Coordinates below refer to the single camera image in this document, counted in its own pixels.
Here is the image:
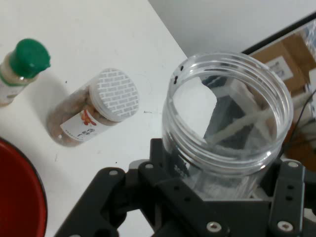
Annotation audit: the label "green cap spice bottle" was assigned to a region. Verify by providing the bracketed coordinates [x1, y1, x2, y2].
[0, 38, 52, 108]

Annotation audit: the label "thin black hanging cable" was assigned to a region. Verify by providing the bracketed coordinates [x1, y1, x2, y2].
[283, 89, 316, 151]

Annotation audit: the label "foil sealed brown spice jar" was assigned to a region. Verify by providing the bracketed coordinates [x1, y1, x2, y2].
[46, 68, 140, 148]

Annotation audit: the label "red bowl black rim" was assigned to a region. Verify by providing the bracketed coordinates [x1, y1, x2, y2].
[0, 137, 48, 237]

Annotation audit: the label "brown cardboard box white label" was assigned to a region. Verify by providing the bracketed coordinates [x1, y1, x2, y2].
[249, 32, 316, 99]

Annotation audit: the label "clear plastic jar black seeds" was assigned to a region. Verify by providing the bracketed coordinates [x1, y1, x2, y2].
[161, 51, 294, 201]

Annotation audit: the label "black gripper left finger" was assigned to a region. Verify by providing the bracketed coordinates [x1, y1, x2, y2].
[53, 138, 206, 237]

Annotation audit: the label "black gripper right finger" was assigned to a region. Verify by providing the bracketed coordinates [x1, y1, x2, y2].
[260, 159, 316, 237]

